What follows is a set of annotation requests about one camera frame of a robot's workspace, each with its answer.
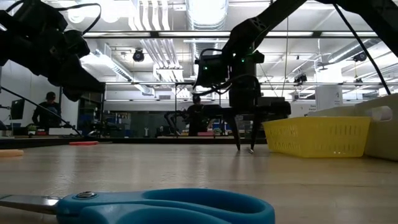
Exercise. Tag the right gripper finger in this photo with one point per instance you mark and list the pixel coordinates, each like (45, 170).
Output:
(256, 127)
(233, 127)

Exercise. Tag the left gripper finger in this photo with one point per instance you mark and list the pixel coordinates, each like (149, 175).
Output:
(77, 81)

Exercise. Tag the black silver-ferruled paintbrush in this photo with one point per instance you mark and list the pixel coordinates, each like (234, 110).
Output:
(251, 151)

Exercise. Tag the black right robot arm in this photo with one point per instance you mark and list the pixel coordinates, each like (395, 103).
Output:
(248, 34)

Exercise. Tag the yellow slotted plastic basket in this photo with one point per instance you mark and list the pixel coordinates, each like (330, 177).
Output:
(280, 140)

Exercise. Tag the person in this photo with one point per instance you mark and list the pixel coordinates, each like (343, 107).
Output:
(196, 118)
(46, 112)

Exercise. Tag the black hanging spotlight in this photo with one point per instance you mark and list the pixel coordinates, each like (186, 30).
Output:
(138, 56)
(300, 78)
(360, 56)

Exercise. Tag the red flat object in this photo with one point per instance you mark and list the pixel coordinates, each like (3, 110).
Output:
(84, 143)

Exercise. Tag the small black monitor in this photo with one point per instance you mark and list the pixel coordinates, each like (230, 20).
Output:
(18, 109)

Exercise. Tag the white plastic bin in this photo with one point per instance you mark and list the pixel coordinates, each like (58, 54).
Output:
(332, 112)

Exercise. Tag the orange scissors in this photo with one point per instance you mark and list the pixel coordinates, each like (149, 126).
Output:
(11, 153)

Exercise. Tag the blue scissors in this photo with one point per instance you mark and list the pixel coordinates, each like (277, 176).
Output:
(102, 205)

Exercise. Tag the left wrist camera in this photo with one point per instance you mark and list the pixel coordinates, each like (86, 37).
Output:
(40, 15)

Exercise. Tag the silver ventilation duct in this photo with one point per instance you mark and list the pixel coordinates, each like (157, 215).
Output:
(206, 18)

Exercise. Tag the black aluminium table frame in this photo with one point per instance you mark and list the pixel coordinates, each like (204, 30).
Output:
(140, 140)

